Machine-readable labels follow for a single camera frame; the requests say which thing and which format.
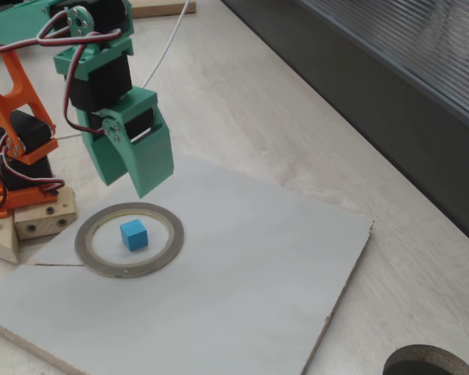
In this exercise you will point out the blue cube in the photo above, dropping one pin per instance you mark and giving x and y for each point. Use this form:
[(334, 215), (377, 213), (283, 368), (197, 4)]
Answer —
[(133, 235)]

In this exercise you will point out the ribbed desk partition screen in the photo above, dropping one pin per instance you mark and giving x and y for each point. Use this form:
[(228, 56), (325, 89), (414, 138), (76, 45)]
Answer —
[(375, 97)]

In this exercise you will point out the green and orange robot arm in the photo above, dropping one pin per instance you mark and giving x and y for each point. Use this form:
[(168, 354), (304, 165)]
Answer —
[(97, 82)]

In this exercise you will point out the long wooden plank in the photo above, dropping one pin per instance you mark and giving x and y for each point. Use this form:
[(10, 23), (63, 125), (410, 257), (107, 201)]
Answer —
[(156, 8)]

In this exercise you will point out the white laminated board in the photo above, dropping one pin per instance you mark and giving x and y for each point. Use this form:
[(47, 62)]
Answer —
[(219, 312)]

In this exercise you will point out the wooden block with screw holes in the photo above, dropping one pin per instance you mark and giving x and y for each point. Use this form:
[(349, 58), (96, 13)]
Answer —
[(43, 224)]

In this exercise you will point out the green gripper black servo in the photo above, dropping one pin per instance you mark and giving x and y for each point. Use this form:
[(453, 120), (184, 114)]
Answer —
[(140, 124)]

